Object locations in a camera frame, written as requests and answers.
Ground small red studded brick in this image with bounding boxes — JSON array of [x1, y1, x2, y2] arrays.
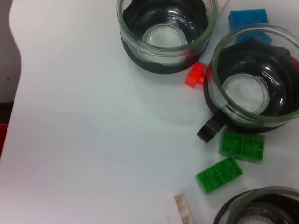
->
[[185, 62, 206, 88]]

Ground glass teacup with black holder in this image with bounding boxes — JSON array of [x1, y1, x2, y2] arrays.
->
[[197, 24, 299, 143], [212, 186, 299, 224], [116, 0, 219, 75]]

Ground red plastic object beside table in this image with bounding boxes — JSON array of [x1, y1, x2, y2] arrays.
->
[[0, 123, 9, 161]]

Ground white rectangular building brick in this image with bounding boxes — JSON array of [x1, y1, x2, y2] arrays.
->
[[166, 193, 195, 224]]

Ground green rectangular building brick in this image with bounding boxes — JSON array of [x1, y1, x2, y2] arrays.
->
[[218, 130, 266, 162], [195, 156, 244, 194]]

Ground blue square building brick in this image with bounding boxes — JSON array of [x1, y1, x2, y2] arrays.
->
[[228, 8, 273, 45]]

